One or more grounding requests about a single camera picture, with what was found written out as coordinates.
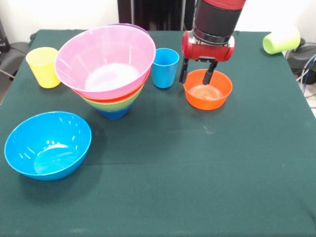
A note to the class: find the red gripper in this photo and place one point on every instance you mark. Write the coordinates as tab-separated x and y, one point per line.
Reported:
207	51

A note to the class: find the large orange bowl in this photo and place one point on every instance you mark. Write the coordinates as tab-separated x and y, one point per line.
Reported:
118	99

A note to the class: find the green bowl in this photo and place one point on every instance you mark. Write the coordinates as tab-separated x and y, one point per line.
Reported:
116	105

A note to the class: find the large pink bowl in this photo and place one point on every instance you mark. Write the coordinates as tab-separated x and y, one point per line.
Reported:
103	56

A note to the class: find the small orange bowl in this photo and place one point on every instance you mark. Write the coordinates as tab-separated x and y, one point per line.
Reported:
209	98

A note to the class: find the light blue cup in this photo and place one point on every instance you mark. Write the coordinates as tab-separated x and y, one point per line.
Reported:
164	74

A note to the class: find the purple bowl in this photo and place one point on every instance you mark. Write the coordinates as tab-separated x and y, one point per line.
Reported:
138	26

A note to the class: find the small dark blue bowl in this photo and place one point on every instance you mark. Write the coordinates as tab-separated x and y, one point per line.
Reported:
113	114

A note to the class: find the light green cup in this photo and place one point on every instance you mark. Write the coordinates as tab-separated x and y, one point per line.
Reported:
284	39

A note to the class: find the grey chair base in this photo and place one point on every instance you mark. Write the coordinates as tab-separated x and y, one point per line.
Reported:
12	56
303	56

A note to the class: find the dark green table cloth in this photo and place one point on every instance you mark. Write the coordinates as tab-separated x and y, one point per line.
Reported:
148	197

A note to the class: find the yellow cup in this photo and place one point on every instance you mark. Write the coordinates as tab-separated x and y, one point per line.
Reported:
42	71

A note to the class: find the large light blue bowl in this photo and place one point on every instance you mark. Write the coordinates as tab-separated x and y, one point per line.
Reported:
47	145

